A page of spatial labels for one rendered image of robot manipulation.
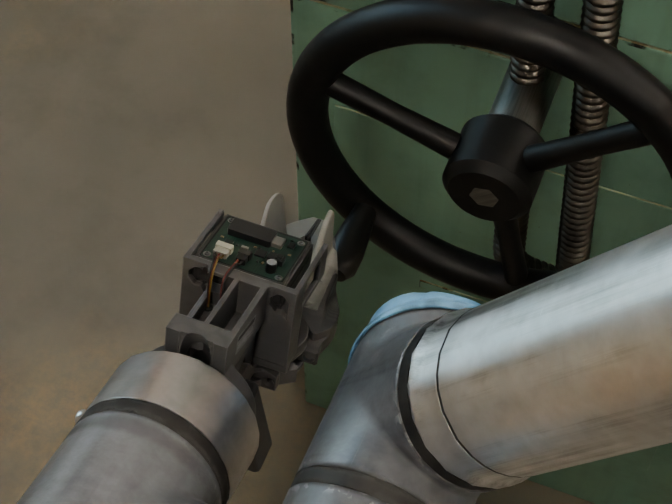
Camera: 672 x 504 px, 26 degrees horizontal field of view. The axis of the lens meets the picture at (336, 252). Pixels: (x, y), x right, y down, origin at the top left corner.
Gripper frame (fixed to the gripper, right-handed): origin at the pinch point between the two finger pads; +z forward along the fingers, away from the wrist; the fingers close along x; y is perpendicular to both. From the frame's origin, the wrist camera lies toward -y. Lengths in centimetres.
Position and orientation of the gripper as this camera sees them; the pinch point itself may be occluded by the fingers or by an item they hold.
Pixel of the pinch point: (311, 241)
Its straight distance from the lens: 97.2
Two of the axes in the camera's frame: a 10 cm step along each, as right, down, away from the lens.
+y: 1.3, -7.8, -6.2
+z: 3.4, -5.5, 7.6
